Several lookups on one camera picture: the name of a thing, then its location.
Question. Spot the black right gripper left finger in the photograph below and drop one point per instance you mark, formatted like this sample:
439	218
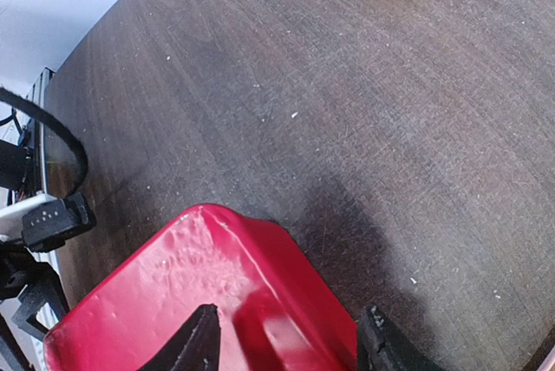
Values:
194	346

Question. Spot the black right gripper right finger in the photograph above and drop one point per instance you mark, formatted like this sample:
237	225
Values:
381	345

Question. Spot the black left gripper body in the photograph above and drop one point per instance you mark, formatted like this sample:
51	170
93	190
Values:
39	224

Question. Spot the red tin lid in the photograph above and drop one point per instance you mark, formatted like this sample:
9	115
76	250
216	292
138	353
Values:
126	319

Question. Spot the red tin box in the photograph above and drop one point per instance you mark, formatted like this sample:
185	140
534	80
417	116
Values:
276	312

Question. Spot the aluminium front rail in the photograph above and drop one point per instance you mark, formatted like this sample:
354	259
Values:
28	132

